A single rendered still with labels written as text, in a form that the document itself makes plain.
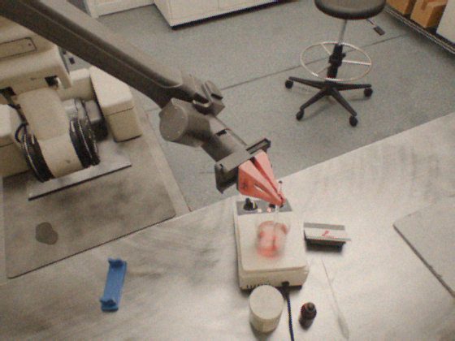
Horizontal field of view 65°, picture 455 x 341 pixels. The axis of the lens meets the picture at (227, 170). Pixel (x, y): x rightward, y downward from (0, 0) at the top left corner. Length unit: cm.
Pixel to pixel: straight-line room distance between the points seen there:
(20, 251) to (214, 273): 83
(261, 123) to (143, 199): 101
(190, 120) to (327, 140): 160
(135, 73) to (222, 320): 47
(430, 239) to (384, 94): 172
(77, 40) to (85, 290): 48
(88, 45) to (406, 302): 71
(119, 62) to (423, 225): 70
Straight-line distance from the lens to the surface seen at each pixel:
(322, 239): 79
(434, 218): 92
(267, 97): 234
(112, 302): 75
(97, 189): 146
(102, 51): 56
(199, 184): 184
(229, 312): 73
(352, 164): 96
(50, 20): 55
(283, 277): 70
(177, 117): 55
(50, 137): 128
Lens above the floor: 144
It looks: 50 degrees down
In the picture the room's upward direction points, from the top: 3 degrees counter-clockwise
